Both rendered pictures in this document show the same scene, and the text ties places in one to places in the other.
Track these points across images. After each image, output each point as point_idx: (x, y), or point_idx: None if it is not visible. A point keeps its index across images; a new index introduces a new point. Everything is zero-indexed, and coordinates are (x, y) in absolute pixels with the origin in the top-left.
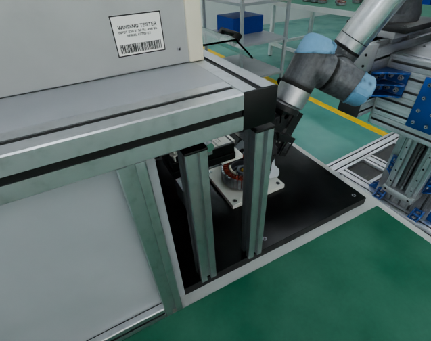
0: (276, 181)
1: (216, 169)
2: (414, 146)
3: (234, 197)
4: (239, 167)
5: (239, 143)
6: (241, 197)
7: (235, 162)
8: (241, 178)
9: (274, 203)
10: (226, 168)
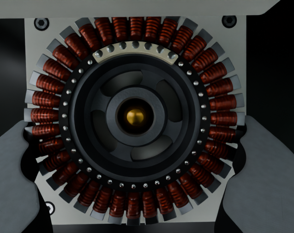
0: (56, 208)
1: (232, 47)
2: None
3: (57, 31)
4: (154, 109)
5: None
6: (42, 52)
7: (193, 104)
8: (65, 67)
9: None
10: (162, 30)
